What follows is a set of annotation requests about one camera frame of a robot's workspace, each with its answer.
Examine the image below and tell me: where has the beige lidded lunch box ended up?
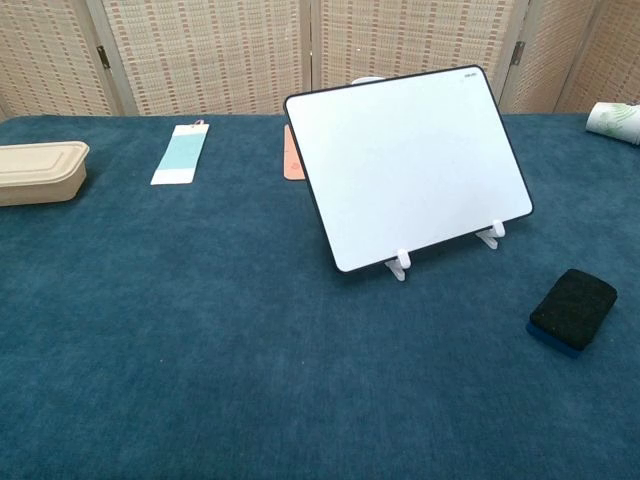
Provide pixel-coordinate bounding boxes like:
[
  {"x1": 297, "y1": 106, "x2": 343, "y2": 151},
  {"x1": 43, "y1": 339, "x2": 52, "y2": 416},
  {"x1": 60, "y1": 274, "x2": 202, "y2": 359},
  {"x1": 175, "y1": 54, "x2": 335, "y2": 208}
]
[{"x1": 0, "y1": 140, "x2": 91, "y2": 208}]

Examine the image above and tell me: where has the woven bamboo folding screen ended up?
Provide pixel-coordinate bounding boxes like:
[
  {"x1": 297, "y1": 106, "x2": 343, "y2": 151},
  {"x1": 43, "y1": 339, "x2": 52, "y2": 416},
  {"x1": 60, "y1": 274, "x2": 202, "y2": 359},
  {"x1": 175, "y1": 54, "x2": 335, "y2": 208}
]
[{"x1": 0, "y1": 0, "x2": 640, "y2": 121}]

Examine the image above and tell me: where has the orange cartoon mouse pad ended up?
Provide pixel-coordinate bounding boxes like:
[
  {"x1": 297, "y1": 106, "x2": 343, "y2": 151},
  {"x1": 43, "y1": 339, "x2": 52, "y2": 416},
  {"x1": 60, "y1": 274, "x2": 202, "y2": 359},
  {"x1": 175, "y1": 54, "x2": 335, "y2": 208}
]
[{"x1": 282, "y1": 124, "x2": 306, "y2": 180}]

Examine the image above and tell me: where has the white and teal card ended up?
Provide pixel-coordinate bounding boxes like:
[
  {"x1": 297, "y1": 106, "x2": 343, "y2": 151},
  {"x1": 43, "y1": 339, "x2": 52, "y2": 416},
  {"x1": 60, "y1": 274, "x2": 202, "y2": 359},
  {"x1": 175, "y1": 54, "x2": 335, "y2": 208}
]
[{"x1": 150, "y1": 118, "x2": 211, "y2": 187}]

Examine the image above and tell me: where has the white tablet board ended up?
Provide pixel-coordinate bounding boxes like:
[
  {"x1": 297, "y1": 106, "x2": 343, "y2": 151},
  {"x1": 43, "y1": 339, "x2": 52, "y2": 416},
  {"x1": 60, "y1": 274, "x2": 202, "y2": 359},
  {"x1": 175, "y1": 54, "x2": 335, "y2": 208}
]
[{"x1": 283, "y1": 64, "x2": 535, "y2": 274}]

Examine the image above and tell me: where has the white paper cup green print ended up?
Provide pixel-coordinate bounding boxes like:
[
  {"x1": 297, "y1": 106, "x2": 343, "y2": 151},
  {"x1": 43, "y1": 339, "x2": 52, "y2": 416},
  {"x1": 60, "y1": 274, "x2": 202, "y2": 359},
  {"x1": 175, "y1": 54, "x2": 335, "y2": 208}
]
[{"x1": 585, "y1": 101, "x2": 640, "y2": 146}]

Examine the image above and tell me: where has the white plastic board stand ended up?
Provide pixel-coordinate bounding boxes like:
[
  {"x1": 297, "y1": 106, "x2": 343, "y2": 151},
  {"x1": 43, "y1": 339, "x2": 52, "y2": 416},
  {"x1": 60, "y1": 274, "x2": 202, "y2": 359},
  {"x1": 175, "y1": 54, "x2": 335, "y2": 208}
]
[{"x1": 383, "y1": 218, "x2": 507, "y2": 284}]

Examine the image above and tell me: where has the dark blue tablecloth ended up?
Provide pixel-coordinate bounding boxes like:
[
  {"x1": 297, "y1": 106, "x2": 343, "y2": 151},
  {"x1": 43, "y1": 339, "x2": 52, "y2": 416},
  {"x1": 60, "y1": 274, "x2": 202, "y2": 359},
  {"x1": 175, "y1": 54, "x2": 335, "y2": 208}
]
[{"x1": 0, "y1": 113, "x2": 640, "y2": 480}]

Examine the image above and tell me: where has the black and blue eraser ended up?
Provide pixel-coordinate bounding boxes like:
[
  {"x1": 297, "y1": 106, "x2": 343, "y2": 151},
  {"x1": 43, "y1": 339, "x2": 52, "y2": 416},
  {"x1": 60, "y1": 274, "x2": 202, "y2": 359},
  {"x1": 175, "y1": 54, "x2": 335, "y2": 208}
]
[{"x1": 525, "y1": 268, "x2": 619, "y2": 360}]

